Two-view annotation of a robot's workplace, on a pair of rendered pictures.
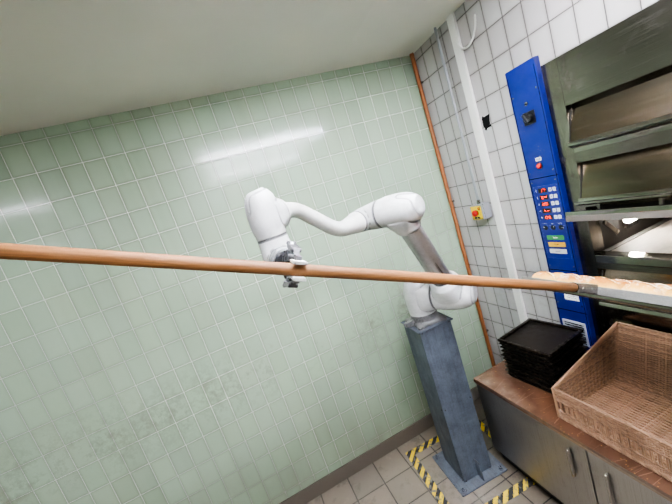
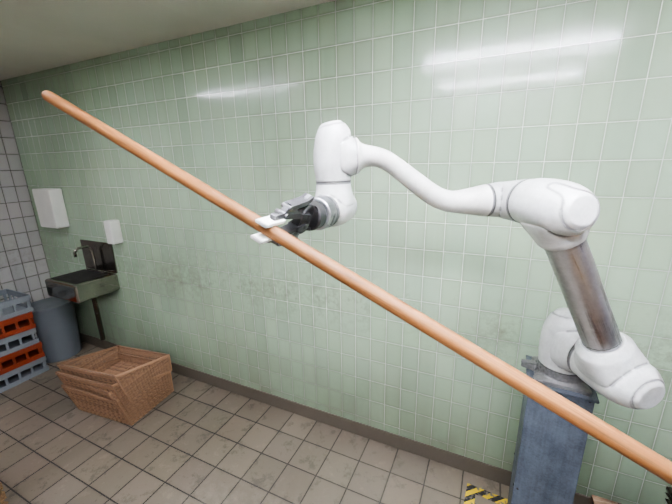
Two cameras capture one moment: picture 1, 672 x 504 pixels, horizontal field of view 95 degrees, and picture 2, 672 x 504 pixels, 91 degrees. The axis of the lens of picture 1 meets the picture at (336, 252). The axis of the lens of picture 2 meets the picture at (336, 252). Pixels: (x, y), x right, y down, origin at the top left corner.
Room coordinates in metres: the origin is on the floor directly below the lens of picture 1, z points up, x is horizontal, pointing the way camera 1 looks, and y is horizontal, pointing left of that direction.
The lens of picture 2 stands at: (0.29, -0.47, 1.81)
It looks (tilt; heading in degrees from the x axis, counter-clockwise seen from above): 15 degrees down; 41
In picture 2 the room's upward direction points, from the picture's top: 1 degrees counter-clockwise
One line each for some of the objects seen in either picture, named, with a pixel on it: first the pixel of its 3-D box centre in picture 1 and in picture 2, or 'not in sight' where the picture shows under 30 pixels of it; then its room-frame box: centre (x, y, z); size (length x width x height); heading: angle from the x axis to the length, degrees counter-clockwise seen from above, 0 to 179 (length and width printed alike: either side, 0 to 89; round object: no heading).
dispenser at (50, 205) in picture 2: not in sight; (51, 208); (0.89, 3.62, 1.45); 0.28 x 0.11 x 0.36; 106
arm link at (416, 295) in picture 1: (419, 293); (568, 338); (1.69, -0.38, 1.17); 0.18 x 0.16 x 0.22; 48
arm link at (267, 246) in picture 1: (278, 255); (336, 203); (1.05, 0.19, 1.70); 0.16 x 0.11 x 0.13; 15
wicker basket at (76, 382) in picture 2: not in sight; (116, 375); (0.84, 2.29, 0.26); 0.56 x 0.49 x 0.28; 113
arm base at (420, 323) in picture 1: (421, 317); (553, 368); (1.69, -0.35, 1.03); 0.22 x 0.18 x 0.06; 103
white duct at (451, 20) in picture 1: (497, 210); not in sight; (1.88, -1.03, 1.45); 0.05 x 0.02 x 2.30; 16
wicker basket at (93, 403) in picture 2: not in sight; (120, 388); (0.85, 2.30, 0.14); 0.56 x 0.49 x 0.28; 112
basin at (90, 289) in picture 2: not in sight; (85, 295); (0.91, 3.10, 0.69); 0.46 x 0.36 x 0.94; 106
